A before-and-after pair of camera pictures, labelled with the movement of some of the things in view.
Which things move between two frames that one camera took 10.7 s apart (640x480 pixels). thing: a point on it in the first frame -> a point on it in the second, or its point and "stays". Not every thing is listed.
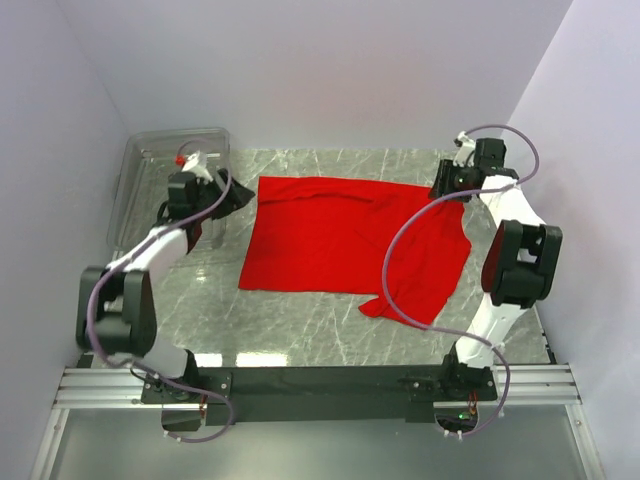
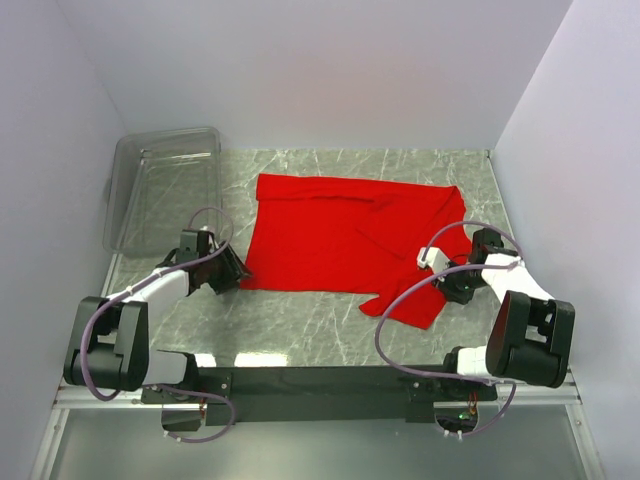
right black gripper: x=442 y=185 -> x=450 y=293
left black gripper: x=237 y=197 -> x=234 y=270
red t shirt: x=330 y=236 stays
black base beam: x=321 y=395 stays
